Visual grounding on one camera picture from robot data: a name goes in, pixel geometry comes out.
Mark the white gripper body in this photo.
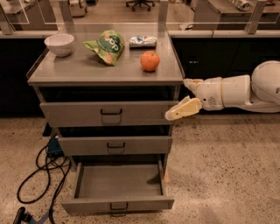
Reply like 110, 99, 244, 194
196, 77, 224, 111

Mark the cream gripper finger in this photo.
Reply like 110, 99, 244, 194
183, 79, 203, 94
164, 96, 202, 121

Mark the orange fruit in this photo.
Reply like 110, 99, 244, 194
140, 51, 160, 72

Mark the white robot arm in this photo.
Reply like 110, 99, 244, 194
164, 60, 280, 121

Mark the grey top drawer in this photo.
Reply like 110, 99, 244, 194
40, 101, 177, 128

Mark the grey drawer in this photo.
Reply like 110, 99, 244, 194
40, 101, 177, 128
59, 136, 172, 156
62, 160, 174, 214

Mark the grey drawer cabinet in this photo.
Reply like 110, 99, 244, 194
25, 22, 186, 173

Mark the grey bottom drawer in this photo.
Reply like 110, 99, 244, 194
62, 160, 174, 214

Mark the grey middle drawer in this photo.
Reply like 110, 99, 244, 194
59, 136, 172, 156

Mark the silver blue snack packet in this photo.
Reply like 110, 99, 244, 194
129, 35, 157, 48

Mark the green chip bag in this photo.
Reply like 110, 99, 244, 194
83, 30, 124, 66

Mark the silver can on counter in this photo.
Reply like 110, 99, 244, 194
234, 0, 250, 11

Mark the black office chair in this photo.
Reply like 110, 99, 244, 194
125, 0, 156, 11

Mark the white appliance in background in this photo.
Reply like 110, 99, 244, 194
68, 0, 88, 18

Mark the white bowl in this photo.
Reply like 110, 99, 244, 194
44, 33, 74, 57

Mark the blue power box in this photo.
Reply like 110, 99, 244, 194
46, 137, 63, 157

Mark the black floor plug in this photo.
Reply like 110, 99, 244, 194
13, 206, 32, 224

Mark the black floor cable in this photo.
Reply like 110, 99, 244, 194
16, 144, 72, 224

